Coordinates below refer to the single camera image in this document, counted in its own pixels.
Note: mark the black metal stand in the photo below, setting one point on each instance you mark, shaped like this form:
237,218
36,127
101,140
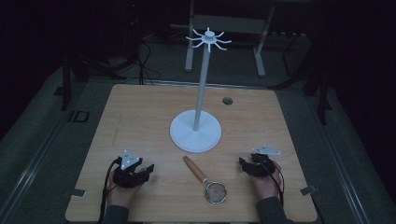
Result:
322,93
66,84

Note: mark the black rectangular floor bracket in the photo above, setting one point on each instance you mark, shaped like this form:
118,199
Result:
78,116

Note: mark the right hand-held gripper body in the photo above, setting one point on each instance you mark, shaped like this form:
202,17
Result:
263,166

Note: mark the person's left hand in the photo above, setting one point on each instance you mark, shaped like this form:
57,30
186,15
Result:
123,196

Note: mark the white metal desk frame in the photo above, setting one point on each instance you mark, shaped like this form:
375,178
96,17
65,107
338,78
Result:
230,24

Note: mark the grey tape piece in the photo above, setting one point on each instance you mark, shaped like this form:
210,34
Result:
308,190
78,193

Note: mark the person's right hand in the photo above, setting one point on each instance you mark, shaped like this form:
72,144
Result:
264,186

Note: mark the white hook rack stand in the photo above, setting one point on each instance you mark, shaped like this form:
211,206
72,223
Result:
195,134

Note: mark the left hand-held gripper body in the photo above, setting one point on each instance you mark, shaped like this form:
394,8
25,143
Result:
128,177

